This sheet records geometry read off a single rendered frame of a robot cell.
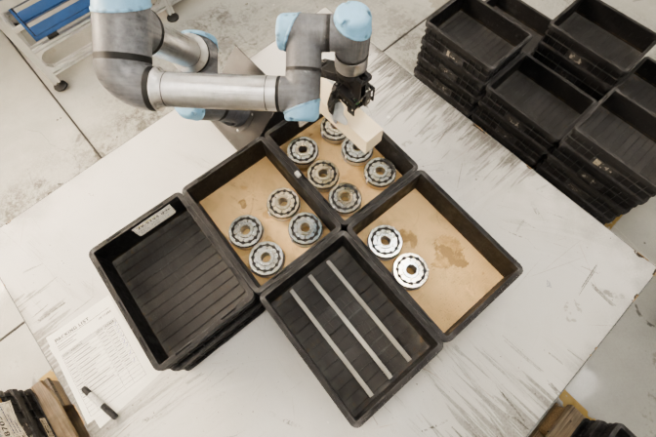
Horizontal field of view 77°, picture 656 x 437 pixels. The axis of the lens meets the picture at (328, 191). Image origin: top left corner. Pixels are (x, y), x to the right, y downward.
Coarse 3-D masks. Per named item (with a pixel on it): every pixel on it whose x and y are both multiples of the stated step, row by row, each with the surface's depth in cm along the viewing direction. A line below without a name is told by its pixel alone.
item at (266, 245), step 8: (256, 248) 121; (264, 248) 121; (272, 248) 121; (280, 248) 121; (256, 256) 120; (280, 256) 120; (256, 264) 119; (272, 264) 119; (280, 264) 119; (256, 272) 118; (264, 272) 118; (272, 272) 118
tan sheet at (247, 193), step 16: (240, 176) 134; (256, 176) 134; (272, 176) 134; (224, 192) 132; (240, 192) 132; (256, 192) 132; (208, 208) 130; (224, 208) 130; (240, 208) 130; (256, 208) 130; (304, 208) 129; (224, 224) 128; (272, 224) 127; (288, 224) 127; (272, 240) 125; (288, 240) 125; (240, 256) 123; (288, 256) 123
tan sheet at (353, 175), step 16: (336, 128) 141; (288, 144) 139; (320, 144) 139; (336, 144) 138; (336, 160) 136; (320, 176) 134; (352, 176) 134; (400, 176) 133; (320, 192) 131; (368, 192) 131
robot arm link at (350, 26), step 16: (336, 16) 80; (352, 16) 80; (368, 16) 80; (336, 32) 82; (352, 32) 80; (368, 32) 82; (336, 48) 84; (352, 48) 84; (368, 48) 87; (352, 64) 88
